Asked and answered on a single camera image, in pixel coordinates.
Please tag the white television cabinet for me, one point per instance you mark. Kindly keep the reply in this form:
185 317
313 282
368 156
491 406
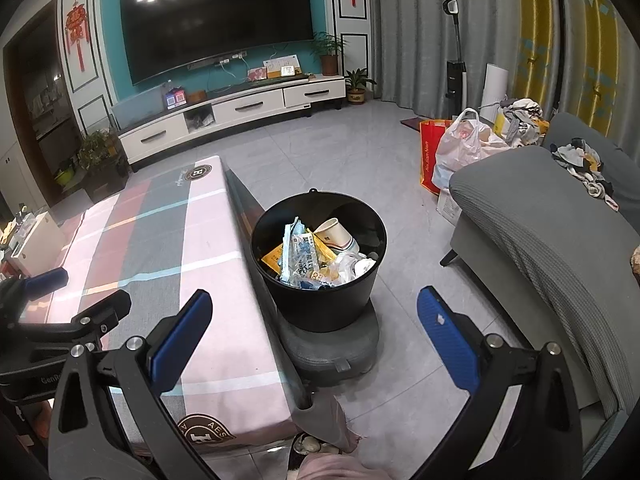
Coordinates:
235 110

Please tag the white cardboard box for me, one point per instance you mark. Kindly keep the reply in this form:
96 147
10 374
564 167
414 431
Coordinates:
450 207

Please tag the person's pink clothing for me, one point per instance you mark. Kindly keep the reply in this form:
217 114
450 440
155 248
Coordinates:
340 467

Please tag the clothes on sofa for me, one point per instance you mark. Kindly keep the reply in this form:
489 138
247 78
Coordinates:
582 160

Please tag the small potted plant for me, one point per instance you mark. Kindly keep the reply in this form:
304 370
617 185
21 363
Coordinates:
357 91

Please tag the tall potted plant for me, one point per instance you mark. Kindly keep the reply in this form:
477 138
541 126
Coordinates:
329 60

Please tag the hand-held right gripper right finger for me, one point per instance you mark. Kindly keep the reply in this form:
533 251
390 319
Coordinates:
445 335

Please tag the upright floor cleaner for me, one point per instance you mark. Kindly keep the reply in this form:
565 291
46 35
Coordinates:
455 75

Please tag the yellow snack bag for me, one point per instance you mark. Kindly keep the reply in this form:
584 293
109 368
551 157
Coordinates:
275 257

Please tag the black planter with plants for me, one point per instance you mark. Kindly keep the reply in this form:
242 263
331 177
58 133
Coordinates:
102 170

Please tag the white storage box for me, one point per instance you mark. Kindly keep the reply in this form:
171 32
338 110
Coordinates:
40 240

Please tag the grey curtain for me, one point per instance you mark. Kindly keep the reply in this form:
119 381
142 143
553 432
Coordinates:
425 35

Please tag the glass fish tank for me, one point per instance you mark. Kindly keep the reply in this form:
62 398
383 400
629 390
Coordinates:
137 112

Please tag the yellow curtain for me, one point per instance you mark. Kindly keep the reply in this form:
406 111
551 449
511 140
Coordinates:
590 35

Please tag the blue and red box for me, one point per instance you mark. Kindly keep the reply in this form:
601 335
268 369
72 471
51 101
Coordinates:
175 99

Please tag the white board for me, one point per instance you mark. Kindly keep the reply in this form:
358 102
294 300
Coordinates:
495 85

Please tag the checked table cloth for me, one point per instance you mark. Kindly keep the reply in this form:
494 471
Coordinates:
150 260

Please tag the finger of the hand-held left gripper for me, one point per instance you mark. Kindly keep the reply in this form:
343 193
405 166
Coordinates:
102 312
45 280

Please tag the pile of clothes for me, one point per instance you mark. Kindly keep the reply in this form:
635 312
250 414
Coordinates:
522 120

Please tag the person's slipper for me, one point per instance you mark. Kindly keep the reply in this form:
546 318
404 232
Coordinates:
310 445

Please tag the large black television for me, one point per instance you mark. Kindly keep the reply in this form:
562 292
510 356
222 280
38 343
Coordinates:
215 20

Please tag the white plastic shopping bag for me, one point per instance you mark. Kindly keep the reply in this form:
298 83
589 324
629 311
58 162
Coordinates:
465 145

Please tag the red shopping bag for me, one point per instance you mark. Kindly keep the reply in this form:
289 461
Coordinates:
429 160

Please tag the white paper cup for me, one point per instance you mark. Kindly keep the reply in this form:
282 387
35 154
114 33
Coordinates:
332 235

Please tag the grey sofa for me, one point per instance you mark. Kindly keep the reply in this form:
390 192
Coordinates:
525 220

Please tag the small photo frame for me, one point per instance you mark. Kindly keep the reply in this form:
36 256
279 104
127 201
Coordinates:
257 74

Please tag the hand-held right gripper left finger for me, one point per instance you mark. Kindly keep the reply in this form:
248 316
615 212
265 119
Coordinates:
180 335

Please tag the desk calendar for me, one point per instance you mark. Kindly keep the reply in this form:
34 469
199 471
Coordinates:
281 66

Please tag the dark floor mat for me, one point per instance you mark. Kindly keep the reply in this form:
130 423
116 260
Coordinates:
415 124

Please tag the black trash bin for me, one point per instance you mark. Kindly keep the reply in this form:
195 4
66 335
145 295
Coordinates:
320 310

